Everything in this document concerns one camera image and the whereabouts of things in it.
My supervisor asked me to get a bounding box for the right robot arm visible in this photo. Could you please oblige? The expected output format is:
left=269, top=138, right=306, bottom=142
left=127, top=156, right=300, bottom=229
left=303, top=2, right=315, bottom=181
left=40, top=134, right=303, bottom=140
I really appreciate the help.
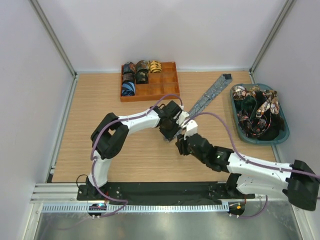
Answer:
left=175, top=133, right=320, bottom=211

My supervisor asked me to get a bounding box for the brown blue rolled tie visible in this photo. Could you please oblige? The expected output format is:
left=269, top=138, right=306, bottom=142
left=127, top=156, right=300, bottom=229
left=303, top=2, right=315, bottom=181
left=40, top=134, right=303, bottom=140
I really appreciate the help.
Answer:
left=135, top=60, right=149, bottom=72

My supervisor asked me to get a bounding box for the brown blue floral tie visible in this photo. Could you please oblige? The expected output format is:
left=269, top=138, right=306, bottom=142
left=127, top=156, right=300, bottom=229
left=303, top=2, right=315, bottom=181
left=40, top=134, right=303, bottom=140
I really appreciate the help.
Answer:
left=255, top=90, right=280, bottom=118

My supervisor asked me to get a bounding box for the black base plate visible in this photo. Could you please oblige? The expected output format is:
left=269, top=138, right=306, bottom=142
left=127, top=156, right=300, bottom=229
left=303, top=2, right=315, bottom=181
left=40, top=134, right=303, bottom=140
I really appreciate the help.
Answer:
left=76, top=181, right=256, bottom=206

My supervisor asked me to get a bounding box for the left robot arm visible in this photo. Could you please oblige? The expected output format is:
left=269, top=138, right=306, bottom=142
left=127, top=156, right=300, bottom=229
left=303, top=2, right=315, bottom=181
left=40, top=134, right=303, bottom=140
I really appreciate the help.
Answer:
left=83, top=100, right=189, bottom=200

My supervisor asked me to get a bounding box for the white slotted cable duct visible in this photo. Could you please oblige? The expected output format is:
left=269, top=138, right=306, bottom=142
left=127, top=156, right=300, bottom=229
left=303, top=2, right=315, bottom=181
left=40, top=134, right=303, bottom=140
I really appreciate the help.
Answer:
left=41, top=202, right=229, bottom=214

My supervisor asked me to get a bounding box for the grey floral tie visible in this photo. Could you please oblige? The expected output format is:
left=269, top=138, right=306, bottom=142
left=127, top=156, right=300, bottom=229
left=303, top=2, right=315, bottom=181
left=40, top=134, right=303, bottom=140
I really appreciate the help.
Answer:
left=188, top=73, right=233, bottom=117

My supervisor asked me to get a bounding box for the dark brown rolled tie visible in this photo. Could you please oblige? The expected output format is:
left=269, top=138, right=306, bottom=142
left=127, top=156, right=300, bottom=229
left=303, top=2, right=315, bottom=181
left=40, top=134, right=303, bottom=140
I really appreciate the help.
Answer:
left=122, top=73, right=135, bottom=83

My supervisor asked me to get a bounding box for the yellow black rolled tie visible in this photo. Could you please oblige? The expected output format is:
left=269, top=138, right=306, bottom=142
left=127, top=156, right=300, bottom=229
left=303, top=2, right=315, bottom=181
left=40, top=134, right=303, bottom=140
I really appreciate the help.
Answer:
left=149, top=60, right=162, bottom=73

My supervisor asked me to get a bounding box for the dark camouflage rolled tie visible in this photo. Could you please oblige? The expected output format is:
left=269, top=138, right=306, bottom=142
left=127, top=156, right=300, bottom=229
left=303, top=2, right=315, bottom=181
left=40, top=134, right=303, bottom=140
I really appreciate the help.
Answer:
left=135, top=71, right=149, bottom=85

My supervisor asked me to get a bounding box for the blue striped rolled tie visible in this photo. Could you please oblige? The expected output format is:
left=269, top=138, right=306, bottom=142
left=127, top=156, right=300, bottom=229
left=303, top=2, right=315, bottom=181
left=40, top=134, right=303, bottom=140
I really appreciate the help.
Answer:
left=121, top=81, right=136, bottom=97

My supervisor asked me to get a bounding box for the dark navy floral tie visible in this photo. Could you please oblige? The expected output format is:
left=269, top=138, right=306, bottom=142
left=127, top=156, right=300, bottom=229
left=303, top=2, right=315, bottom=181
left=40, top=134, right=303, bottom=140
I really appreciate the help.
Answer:
left=236, top=109, right=272, bottom=139

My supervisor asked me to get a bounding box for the navy orange rolled tie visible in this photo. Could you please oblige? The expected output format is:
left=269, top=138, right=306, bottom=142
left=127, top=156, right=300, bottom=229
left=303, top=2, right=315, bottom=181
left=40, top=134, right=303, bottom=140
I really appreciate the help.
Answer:
left=122, top=61, right=136, bottom=74

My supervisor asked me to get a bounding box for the orange compartment tray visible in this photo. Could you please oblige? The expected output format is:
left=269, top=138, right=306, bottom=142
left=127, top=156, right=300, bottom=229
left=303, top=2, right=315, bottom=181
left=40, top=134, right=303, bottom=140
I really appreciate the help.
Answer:
left=119, top=61, right=180, bottom=103

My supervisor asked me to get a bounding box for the dark green tie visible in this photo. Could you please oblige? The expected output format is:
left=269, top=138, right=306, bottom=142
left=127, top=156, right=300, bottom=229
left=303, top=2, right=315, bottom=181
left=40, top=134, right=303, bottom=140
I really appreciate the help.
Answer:
left=234, top=95, right=257, bottom=113

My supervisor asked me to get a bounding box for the aluminium frame rail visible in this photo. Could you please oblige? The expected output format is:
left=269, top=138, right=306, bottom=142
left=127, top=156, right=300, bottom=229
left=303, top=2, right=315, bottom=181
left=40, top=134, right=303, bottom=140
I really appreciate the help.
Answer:
left=30, top=178, right=281, bottom=203

